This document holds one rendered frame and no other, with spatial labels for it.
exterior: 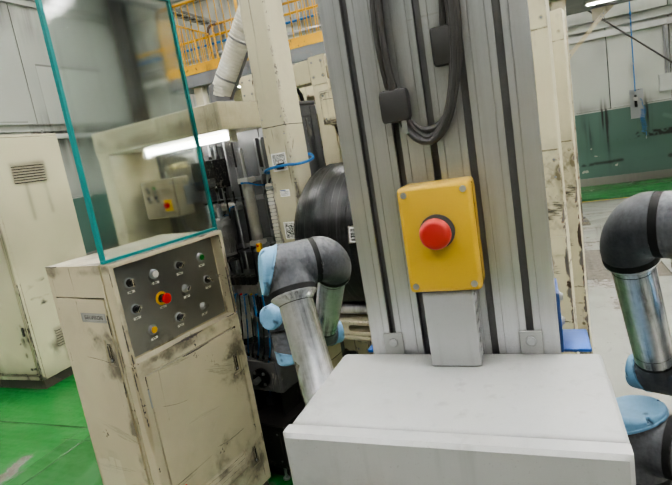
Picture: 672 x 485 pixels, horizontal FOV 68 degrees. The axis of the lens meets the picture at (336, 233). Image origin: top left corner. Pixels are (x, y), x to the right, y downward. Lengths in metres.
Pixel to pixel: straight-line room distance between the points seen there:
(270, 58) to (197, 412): 1.43
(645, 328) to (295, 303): 0.72
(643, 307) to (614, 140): 10.04
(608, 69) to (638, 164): 1.88
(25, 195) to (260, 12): 3.11
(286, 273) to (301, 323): 0.12
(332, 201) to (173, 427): 1.04
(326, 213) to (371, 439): 1.32
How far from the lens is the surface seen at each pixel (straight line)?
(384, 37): 0.64
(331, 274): 1.24
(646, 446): 1.15
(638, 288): 1.09
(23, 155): 4.85
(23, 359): 4.92
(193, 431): 2.18
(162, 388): 2.04
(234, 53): 2.62
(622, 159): 11.15
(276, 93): 2.09
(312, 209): 1.84
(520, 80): 0.64
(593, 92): 11.12
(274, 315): 1.51
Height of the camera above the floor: 1.52
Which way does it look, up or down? 9 degrees down
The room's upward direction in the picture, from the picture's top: 9 degrees counter-clockwise
